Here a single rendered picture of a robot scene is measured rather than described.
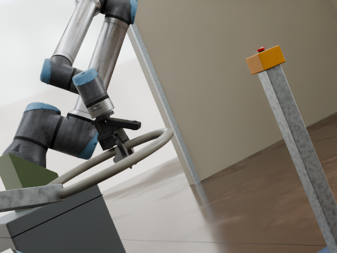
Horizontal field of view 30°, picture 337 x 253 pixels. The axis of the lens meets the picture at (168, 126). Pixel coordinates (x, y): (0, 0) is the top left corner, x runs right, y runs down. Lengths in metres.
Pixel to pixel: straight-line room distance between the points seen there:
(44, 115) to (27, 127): 0.09
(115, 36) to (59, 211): 0.78
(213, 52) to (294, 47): 1.27
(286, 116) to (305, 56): 5.85
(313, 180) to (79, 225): 1.05
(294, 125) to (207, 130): 4.75
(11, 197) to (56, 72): 0.69
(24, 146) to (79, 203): 0.33
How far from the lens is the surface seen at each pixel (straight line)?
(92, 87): 2.20
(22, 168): 2.57
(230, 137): 7.70
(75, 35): 2.51
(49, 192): 1.84
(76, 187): 1.81
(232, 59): 7.93
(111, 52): 2.72
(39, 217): 2.49
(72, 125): 2.66
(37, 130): 2.65
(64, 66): 2.34
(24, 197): 1.80
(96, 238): 2.56
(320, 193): 2.88
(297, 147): 2.83
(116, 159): 2.22
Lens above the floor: 1.05
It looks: 3 degrees down
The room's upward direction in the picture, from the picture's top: 22 degrees counter-clockwise
